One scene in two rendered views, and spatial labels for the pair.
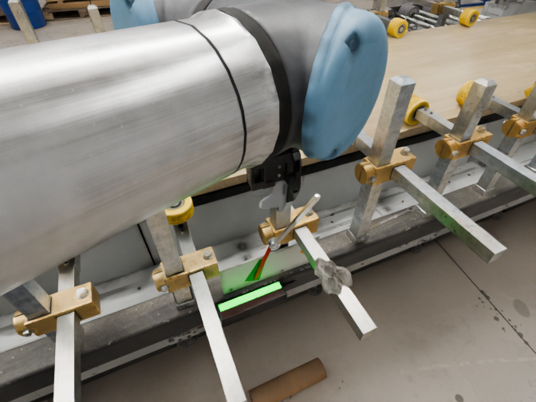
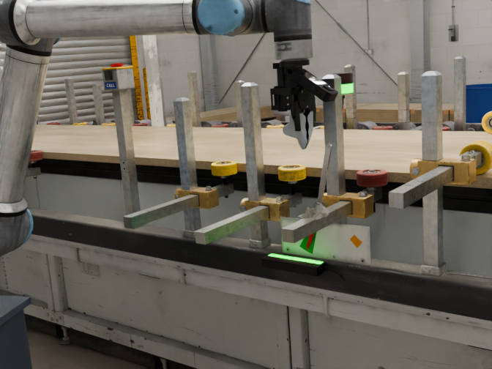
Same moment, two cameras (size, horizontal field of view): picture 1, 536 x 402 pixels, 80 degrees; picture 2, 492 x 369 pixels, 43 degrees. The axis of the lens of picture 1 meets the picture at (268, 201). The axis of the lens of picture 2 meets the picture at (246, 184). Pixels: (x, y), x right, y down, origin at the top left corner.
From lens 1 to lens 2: 1.37 m
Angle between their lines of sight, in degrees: 61
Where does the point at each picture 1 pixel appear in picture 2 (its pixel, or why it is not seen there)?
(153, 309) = (240, 241)
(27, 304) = (184, 175)
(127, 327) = (219, 241)
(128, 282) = not seen: hidden behind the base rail
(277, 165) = (285, 94)
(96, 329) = not seen: hidden behind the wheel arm
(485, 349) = not seen: outside the picture
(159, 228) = (250, 148)
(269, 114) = (189, 9)
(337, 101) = (204, 9)
